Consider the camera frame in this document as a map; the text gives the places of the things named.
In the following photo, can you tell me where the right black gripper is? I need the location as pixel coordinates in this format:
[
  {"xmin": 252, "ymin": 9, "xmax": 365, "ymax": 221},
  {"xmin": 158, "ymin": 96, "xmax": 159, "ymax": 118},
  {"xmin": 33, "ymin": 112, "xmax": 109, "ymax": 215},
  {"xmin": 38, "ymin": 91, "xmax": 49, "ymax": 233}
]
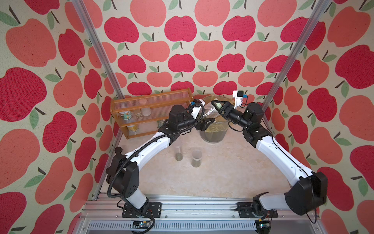
[{"xmin": 213, "ymin": 100, "xmax": 249, "ymax": 133}]

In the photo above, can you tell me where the green jar lid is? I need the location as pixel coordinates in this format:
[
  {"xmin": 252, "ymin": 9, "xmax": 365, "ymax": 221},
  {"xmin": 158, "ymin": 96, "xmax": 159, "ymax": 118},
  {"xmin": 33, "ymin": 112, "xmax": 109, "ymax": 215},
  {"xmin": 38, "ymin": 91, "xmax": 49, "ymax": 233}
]
[{"xmin": 211, "ymin": 100, "xmax": 223, "ymax": 111}]

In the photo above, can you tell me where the glass jar with mung beans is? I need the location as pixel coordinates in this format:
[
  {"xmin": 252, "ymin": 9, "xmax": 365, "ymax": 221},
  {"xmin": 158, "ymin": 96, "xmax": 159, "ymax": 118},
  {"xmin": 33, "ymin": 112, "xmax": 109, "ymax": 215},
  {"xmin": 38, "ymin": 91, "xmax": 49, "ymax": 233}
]
[{"xmin": 203, "ymin": 101, "xmax": 219, "ymax": 119}]

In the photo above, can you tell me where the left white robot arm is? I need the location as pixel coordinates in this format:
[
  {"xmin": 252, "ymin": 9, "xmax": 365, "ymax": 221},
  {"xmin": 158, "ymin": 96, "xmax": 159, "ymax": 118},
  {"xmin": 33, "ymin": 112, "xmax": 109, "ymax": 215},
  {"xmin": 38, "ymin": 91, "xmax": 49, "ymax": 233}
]
[{"xmin": 106, "ymin": 99, "xmax": 206, "ymax": 217}]

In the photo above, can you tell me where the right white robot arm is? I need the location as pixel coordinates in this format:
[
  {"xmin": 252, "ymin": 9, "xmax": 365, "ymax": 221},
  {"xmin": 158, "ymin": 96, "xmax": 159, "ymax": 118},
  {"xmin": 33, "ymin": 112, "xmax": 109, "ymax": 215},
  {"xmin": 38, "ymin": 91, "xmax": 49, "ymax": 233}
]
[{"xmin": 211, "ymin": 100, "xmax": 328, "ymax": 217}]

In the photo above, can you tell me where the short clear jar with beans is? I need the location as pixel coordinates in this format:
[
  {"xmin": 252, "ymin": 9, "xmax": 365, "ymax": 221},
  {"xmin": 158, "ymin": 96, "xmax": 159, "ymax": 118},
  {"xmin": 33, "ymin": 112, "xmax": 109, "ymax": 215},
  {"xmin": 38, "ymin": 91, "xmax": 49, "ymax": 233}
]
[{"xmin": 191, "ymin": 149, "xmax": 203, "ymax": 168}]

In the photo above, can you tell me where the tall clear jar with beans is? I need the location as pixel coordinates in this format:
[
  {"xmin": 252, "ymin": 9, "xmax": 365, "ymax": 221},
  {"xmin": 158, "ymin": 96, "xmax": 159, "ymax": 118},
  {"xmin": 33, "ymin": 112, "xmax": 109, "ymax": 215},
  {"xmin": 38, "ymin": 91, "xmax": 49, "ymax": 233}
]
[{"xmin": 173, "ymin": 139, "xmax": 183, "ymax": 161}]

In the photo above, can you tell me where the grey bin with yellow bag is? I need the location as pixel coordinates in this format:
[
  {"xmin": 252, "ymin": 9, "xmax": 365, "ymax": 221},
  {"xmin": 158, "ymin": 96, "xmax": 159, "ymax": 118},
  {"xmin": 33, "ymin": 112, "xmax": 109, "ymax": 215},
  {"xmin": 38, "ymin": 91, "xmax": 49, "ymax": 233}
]
[{"xmin": 199, "ymin": 95, "xmax": 234, "ymax": 143}]

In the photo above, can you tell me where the green packet on shelf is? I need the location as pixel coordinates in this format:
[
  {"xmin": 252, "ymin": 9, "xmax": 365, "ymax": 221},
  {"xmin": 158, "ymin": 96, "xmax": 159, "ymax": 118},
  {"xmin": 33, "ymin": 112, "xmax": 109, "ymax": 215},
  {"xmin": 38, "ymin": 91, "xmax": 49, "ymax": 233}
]
[{"xmin": 157, "ymin": 120, "xmax": 165, "ymax": 128}]

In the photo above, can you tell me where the white bottle on shelf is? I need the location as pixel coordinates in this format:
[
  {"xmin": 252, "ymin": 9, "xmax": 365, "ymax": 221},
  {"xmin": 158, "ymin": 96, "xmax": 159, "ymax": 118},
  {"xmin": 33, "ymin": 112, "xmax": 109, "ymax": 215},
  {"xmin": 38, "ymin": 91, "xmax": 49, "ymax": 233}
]
[{"xmin": 139, "ymin": 99, "xmax": 152, "ymax": 117}]

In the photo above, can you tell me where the orange wooden shelf rack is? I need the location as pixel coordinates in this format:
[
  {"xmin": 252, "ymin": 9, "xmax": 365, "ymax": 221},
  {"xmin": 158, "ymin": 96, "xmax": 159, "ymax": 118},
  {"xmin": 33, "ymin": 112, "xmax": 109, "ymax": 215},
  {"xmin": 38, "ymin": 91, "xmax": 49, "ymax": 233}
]
[{"xmin": 110, "ymin": 88, "xmax": 193, "ymax": 139}]

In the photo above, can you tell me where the yellow can on shelf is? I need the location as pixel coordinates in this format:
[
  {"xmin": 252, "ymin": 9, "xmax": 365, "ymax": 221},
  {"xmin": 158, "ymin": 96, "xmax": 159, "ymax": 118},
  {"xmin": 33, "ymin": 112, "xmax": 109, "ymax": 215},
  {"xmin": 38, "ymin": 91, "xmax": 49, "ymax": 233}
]
[{"xmin": 127, "ymin": 124, "xmax": 140, "ymax": 136}]

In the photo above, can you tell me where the white printed cup on shelf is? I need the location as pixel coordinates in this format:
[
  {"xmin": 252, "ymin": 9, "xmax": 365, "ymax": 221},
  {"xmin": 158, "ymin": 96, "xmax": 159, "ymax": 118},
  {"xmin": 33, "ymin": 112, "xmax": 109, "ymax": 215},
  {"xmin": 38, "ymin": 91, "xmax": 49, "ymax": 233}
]
[{"xmin": 119, "ymin": 111, "xmax": 132, "ymax": 121}]

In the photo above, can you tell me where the small circuit board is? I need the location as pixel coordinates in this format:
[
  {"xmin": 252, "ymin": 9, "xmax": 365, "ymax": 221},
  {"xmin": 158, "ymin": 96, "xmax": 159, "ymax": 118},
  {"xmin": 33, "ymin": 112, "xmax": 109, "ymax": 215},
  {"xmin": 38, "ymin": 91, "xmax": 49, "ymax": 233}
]
[{"xmin": 132, "ymin": 221, "xmax": 151, "ymax": 229}]

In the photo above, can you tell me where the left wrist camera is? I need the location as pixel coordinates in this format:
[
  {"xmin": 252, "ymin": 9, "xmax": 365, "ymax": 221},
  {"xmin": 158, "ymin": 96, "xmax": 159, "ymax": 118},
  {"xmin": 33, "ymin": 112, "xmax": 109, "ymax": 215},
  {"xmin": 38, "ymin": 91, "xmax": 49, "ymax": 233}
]
[{"xmin": 188, "ymin": 99, "xmax": 205, "ymax": 120}]

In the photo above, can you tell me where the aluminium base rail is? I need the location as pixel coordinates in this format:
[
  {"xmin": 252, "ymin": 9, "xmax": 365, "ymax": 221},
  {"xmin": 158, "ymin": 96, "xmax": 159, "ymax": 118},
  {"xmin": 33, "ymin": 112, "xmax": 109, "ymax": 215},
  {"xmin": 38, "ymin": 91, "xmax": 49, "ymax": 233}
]
[{"xmin": 72, "ymin": 194, "xmax": 327, "ymax": 234}]

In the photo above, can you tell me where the black corrugated cable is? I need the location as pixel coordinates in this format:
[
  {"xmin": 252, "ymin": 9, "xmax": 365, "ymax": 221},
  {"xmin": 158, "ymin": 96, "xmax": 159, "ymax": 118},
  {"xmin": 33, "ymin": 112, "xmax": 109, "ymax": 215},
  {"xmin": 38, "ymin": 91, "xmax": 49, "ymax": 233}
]
[{"xmin": 106, "ymin": 103, "xmax": 205, "ymax": 234}]

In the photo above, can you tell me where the right aluminium frame post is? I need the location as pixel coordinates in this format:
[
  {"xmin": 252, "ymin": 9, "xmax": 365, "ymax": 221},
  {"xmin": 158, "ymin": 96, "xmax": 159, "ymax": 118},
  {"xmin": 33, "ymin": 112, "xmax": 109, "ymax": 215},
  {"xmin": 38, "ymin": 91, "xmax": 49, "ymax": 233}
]
[{"xmin": 262, "ymin": 0, "xmax": 332, "ymax": 111}]

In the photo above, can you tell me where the aluminium frame post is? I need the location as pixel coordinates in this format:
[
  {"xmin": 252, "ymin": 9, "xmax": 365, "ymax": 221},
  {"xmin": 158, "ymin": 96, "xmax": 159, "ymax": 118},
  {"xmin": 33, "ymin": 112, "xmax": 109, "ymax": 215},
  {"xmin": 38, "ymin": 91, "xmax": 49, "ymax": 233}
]
[
  {"xmin": 262, "ymin": 0, "xmax": 332, "ymax": 111},
  {"xmin": 72, "ymin": 0, "xmax": 125, "ymax": 99}
]

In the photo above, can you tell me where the left aluminium frame post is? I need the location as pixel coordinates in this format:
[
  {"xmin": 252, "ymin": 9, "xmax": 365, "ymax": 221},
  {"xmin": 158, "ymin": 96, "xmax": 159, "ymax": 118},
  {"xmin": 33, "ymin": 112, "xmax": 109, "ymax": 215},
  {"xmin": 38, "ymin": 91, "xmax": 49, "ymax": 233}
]
[{"xmin": 72, "ymin": 0, "xmax": 125, "ymax": 99}]

